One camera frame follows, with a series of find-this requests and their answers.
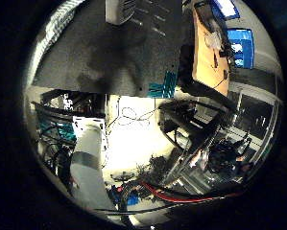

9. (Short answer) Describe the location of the blue-lit computer monitor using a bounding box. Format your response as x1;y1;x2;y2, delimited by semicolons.
227;28;255;70

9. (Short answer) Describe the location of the light wooden desk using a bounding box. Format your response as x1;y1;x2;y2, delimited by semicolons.
191;9;231;97

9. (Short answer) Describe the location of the red cable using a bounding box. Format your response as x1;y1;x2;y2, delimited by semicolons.
142;181;245;204

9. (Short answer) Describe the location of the teal tape patch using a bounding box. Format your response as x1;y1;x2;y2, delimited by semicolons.
147;71;178;99

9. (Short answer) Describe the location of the open laptop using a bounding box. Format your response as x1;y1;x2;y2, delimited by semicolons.
211;0;241;21

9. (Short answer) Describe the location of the black office chair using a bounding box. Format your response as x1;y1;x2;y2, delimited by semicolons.
157;95;235;154

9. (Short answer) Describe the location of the thin grey floor cable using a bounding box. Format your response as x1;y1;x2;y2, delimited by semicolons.
116;105;157;127

